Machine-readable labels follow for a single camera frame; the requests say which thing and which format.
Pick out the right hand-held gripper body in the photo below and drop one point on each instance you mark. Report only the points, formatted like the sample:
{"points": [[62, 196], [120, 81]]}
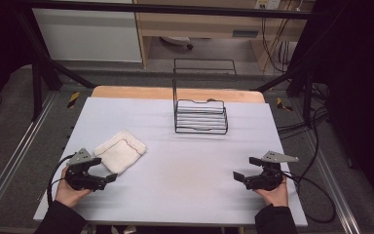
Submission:
{"points": [[269, 178]]}

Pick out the black curtain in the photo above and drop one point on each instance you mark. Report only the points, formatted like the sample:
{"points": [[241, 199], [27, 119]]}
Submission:
{"points": [[360, 81], [0, 48]]}

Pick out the white cabinet panel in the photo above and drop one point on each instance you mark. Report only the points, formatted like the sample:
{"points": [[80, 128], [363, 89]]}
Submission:
{"points": [[87, 35]]}

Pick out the person's right hand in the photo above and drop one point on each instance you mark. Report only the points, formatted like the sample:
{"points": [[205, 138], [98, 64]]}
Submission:
{"points": [[279, 196]]}

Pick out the white foam table mat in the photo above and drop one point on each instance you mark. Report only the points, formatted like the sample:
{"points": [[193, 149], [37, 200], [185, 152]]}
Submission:
{"points": [[181, 175]]}

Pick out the aluminium floor rail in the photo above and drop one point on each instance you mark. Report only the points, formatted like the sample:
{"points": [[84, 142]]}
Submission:
{"points": [[13, 159], [332, 182]]}

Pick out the wooden table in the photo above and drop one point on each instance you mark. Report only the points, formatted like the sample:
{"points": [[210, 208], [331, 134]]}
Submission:
{"points": [[142, 92]]}

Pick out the light wooden desk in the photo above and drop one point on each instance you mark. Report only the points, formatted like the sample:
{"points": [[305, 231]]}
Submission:
{"points": [[207, 26]]}

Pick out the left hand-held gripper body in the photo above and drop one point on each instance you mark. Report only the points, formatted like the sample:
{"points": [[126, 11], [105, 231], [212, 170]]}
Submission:
{"points": [[81, 180]]}

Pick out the white folded cloth red stitching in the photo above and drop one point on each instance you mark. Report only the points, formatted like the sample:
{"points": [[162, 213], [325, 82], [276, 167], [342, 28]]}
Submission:
{"points": [[121, 151]]}

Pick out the white power strip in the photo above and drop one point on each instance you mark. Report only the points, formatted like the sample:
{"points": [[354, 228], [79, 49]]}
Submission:
{"points": [[268, 4]]}

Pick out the person's left hand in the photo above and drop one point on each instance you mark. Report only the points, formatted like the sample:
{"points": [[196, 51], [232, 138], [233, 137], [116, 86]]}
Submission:
{"points": [[66, 194]]}

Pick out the black metal frame crossbar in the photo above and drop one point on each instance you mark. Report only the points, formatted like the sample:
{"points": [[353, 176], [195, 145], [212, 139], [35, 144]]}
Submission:
{"points": [[175, 9]]}

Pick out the black metal frame strut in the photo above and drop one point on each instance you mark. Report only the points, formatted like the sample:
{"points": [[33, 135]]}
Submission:
{"points": [[37, 87], [306, 87]]}

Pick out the office chair base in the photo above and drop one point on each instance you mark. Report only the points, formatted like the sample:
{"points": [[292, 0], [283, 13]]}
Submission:
{"points": [[177, 41]]}

